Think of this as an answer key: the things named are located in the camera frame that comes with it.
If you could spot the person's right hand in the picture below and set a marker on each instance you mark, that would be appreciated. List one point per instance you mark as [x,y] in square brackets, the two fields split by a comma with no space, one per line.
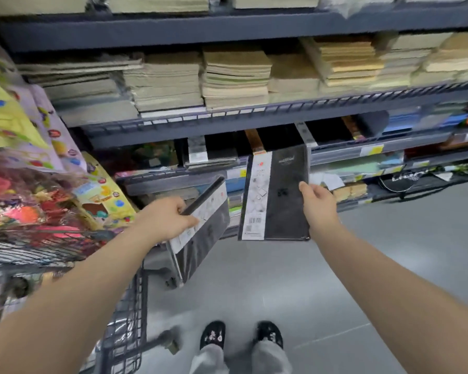
[321,208]

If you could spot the person's left hand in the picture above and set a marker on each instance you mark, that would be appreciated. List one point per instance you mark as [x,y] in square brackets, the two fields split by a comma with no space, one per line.
[162,223]

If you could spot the person's left thumb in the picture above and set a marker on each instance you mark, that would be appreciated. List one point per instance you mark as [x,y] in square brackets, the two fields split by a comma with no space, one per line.
[190,223]

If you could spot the person's right thumb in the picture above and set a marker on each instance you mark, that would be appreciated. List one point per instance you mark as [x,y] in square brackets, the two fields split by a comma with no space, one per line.
[306,189]

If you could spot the black notebook with white band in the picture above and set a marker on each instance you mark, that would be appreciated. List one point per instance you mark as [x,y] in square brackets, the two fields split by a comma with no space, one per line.
[275,194]
[202,245]

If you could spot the person's left forearm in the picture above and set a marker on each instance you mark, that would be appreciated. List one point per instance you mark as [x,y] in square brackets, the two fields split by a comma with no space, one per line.
[62,299]

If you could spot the person's right forearm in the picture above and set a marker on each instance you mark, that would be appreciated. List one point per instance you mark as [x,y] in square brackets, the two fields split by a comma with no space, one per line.
[394,299]

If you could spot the stack of small tan pads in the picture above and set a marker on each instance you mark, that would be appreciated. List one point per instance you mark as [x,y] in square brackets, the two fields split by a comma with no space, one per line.
[351,191]

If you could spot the stack of green pads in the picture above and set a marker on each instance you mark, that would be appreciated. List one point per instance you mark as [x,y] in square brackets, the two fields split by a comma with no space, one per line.
[355,167]

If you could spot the yellow price tag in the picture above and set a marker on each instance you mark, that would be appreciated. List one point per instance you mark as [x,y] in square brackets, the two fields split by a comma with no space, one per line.
[371,149]

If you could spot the row of black notebooks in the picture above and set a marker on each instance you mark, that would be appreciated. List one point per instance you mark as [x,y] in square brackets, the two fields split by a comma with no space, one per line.
[218,147]

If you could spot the yellow modelling clay packet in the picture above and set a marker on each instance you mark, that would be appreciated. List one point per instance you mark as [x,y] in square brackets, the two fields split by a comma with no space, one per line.
[109,198]

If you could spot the person's left black shoe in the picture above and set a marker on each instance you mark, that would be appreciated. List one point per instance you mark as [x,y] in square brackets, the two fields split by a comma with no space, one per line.
[213,334]

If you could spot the person's black shoe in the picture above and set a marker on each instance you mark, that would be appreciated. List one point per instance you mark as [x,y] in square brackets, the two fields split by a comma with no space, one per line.
[269,334]
[213,334]

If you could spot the stack of tan notebooks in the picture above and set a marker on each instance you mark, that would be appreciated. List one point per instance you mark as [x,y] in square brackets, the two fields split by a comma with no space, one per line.
[292,75]

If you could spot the stack of yellow-edged notebooks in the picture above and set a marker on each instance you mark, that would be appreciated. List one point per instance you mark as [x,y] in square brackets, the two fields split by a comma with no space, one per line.
[345,62]

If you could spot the stack of beige notebooks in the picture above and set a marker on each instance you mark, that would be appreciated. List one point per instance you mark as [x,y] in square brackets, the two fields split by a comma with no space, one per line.
[236,75]
[456,58]
[405,60]
[163,83]

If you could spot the person's right black shoe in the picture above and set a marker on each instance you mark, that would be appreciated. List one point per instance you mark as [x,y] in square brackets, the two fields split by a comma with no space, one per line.
[269,334]

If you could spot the stack of blue folders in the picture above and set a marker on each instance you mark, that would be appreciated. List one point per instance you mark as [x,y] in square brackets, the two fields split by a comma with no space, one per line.
[425,120]

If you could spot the person's left grey trouser leg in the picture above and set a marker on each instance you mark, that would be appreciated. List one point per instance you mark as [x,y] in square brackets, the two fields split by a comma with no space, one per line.
[207,361]

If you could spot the person's grey trouser leg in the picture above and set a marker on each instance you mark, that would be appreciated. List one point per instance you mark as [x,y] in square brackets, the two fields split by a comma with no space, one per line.
[207,361]
[271,360]

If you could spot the person's right grey trouser leg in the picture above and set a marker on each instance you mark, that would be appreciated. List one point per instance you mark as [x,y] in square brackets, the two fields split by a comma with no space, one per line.
[271,360]

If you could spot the pile of red colourful packets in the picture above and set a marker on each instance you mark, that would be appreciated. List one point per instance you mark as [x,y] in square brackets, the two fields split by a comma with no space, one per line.
[27,202]

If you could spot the stack of grey notebooks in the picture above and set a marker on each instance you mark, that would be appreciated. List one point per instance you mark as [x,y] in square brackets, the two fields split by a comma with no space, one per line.
[82,89]

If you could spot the stack of olive notebooks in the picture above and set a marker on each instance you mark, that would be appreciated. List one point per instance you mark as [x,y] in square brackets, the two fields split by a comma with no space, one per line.
[158,3]
[277,0]
[35,3]

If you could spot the clear plastic wrapped bundle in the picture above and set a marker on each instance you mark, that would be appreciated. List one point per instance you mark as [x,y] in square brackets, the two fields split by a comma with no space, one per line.
[355,3]

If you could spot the dark grey metal shelving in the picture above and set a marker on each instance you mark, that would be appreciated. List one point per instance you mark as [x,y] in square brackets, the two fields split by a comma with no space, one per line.
[140,31]

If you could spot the yellow-green printed toy packet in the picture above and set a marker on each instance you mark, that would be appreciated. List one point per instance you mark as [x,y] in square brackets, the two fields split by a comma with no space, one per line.
[7,120]

